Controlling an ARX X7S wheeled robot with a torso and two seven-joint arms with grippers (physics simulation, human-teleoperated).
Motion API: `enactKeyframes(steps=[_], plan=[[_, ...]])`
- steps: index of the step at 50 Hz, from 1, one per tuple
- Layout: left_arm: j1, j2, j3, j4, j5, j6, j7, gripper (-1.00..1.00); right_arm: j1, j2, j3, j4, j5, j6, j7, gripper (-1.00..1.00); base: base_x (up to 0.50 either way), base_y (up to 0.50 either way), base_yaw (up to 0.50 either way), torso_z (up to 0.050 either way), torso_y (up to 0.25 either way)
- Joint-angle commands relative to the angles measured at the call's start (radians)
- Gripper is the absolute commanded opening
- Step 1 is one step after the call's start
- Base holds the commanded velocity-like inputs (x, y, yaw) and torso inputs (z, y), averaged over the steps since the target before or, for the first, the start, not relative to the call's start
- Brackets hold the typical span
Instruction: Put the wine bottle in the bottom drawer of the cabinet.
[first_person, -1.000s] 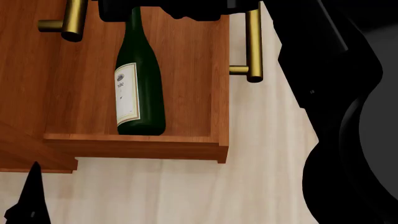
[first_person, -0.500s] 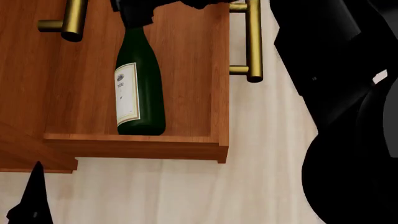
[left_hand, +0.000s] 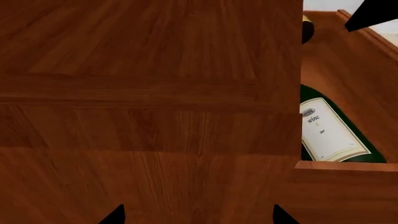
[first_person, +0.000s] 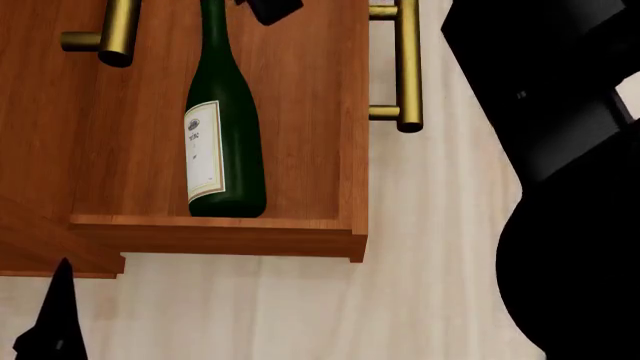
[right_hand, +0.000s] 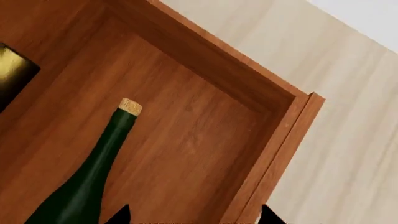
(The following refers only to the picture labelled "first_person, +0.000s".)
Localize brown wooden cabinet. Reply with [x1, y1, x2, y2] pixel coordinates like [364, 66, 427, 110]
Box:
[0, 0, 127, 280]

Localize green glass wine bottle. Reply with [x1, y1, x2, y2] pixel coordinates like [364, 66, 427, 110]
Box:
[183, 0, 268, 219]

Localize brown wooden open drawer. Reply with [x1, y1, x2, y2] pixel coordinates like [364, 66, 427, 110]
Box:
[68, 0, 371, 264]

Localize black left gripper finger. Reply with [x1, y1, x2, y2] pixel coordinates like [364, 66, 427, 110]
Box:
[33, 257, 84, 333]

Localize long brass bar handle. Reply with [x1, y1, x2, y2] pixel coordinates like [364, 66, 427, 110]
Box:
[368, 0, 425, 135]
[60, 0, 144, 69]

